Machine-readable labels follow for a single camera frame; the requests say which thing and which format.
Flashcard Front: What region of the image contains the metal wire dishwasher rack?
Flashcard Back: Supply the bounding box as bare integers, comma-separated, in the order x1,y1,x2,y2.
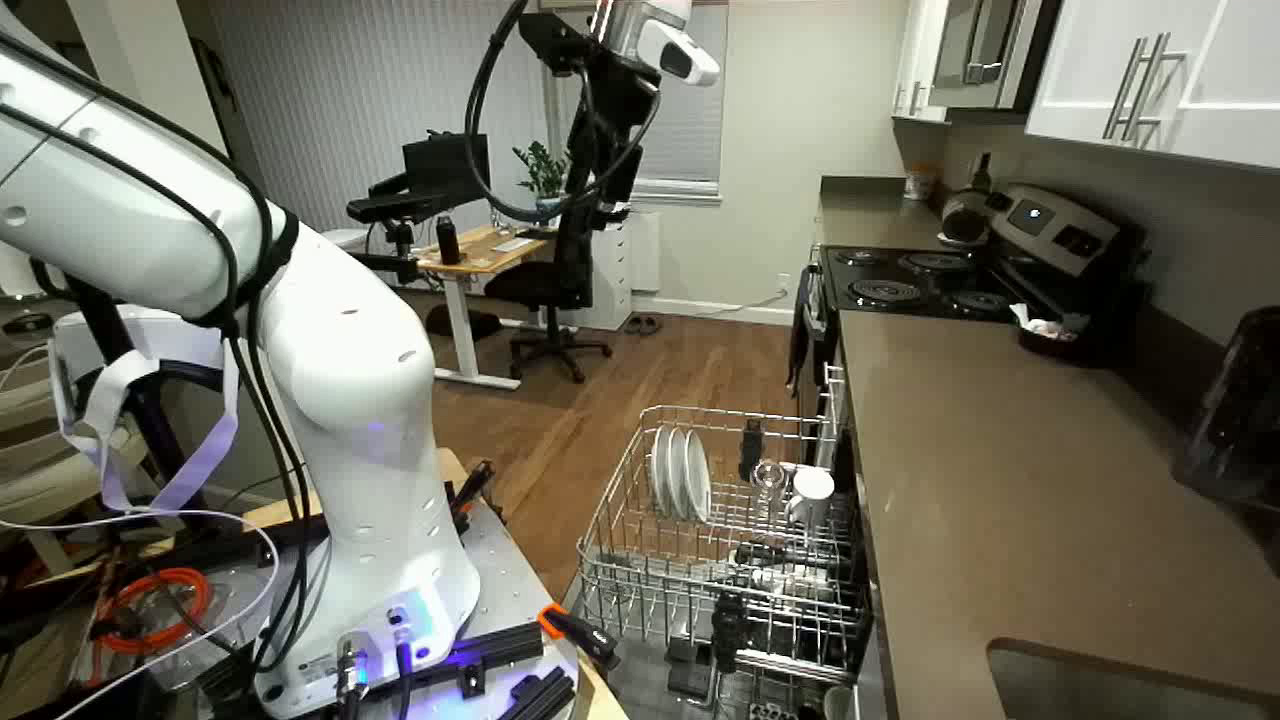
571,402,873,720

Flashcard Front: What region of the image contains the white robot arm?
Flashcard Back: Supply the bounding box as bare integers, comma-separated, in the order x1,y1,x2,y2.
0,24,484,720

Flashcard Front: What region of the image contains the black office chair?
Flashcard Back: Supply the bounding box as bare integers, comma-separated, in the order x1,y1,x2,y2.
480,191,632,386

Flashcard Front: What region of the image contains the orange cable coil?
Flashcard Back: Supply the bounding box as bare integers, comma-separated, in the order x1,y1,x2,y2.
88,565,218,659

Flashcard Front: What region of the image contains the white plate front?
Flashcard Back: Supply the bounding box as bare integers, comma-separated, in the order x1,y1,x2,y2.
686,430,715,518

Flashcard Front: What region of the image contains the stainless kitchen sink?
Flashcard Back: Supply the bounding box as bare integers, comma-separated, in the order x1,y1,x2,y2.
986,639,1280,720

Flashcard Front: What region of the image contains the black electric stove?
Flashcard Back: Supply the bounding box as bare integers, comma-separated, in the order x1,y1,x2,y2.
785,186,1140,397

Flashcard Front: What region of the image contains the white cup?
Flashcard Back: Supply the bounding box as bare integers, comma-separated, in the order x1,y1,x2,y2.
791,465,835,501

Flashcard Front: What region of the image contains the black coffee maker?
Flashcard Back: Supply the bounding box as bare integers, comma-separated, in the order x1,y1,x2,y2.
1178,308,1280,511

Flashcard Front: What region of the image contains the green potted plant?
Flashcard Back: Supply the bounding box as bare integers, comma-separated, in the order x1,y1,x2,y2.
516,140,570,198

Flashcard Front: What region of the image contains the wooden standing desk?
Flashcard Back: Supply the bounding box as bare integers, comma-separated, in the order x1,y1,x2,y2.
416,227,540,391

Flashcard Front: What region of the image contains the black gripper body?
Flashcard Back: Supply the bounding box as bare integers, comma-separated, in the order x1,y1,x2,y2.
522,13,661,205

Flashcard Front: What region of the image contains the white plate rear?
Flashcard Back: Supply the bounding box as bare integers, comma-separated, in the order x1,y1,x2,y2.
649,429,674,517

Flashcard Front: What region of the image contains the orange handled black tool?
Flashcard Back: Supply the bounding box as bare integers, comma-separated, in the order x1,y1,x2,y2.
535,603,618,671

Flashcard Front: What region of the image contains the white upper cabinet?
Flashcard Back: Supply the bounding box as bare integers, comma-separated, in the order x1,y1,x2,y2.
1029,0,1280,166

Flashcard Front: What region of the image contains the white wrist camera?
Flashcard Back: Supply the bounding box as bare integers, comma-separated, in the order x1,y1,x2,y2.
635,19,721,87

